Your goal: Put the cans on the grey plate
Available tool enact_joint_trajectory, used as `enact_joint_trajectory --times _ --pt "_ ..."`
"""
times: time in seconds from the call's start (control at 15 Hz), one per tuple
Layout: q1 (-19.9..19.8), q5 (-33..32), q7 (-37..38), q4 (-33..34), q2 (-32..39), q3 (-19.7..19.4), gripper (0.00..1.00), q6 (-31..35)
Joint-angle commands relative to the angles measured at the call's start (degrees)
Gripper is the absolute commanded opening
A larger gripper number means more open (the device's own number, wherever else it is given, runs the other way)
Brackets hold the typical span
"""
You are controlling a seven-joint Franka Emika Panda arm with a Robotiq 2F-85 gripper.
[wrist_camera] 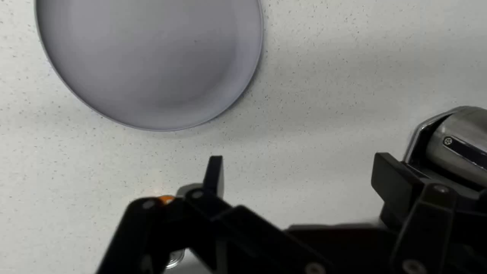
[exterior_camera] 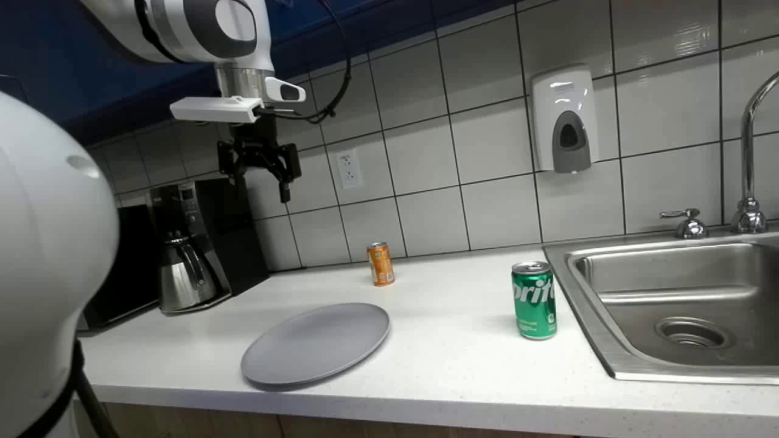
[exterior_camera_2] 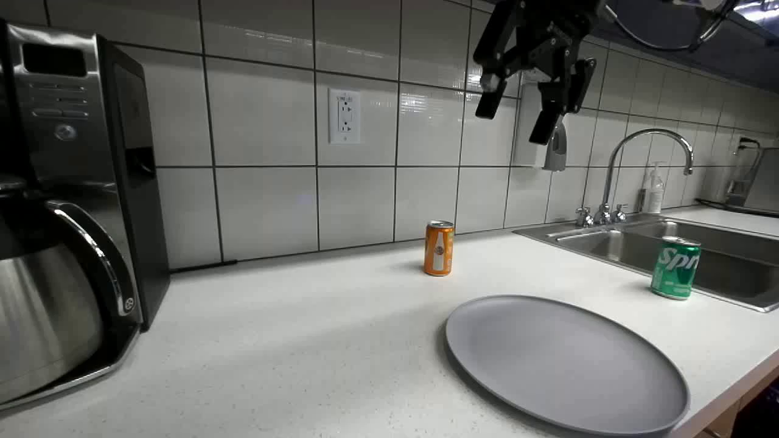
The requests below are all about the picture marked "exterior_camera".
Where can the wooden base cabinet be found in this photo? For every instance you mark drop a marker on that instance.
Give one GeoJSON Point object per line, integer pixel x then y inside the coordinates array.
{"type": "Point", "coordinates": [202, 425]}

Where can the stainless steel sink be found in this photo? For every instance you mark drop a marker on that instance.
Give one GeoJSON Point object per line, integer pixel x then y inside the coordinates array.
{"type": "Point", "coordinates": [649, 277]}

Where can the chrome faucet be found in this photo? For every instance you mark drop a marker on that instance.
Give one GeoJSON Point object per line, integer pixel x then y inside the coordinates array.
{"type": "Point", "coordinates": [748, 215]}

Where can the small brown bottle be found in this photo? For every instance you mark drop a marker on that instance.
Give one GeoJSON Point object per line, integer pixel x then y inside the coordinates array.
{"type": "Point", "coordinates": [380, 266]}

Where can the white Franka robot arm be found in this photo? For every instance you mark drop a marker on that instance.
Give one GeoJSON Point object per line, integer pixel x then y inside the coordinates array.
{"type": "Point", "coordinates": [48, 244]}

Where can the black coffee maker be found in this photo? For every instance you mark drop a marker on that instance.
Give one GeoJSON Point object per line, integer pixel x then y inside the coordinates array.
{"type": "Point", "coordinates": [235, 234]}

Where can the blue wall cabinet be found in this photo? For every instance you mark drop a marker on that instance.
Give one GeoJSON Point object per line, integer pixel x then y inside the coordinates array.
{"type": "Point", "coordinates": [48, 49]}

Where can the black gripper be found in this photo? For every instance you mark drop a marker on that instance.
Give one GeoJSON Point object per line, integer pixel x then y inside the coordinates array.
{"type": "Point", "coordinates": [261, 137]}

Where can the green Sprite can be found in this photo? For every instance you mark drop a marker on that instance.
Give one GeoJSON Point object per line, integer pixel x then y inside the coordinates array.
{"type": "Point", "coordinates": [534, 305]}

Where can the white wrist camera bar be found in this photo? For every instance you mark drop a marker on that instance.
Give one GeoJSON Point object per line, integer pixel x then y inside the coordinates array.
{"type": "Point", "coordinates": [215, 111]}

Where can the grey round plate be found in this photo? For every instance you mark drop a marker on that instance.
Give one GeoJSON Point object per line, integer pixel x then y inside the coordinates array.
{"type": "Point", "coordinates": [316, 345]}

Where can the white wall soap dispenser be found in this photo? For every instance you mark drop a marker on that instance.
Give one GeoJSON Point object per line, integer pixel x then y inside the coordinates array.
{"type": "Point", "coordinates": [550, 106]}

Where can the black box appliance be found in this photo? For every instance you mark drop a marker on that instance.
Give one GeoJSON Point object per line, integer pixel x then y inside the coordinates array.
{"type": "Point", "coordinates": [135, 268]}

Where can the steel coffee carafe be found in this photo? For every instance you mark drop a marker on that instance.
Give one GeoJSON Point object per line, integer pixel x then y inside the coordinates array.
{"type": "Point", "coordinates": [185, 282]}

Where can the white wall outlet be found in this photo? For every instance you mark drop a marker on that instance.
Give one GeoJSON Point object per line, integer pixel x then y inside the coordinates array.
{"type": "Point", "coordinates": [349, 172]}

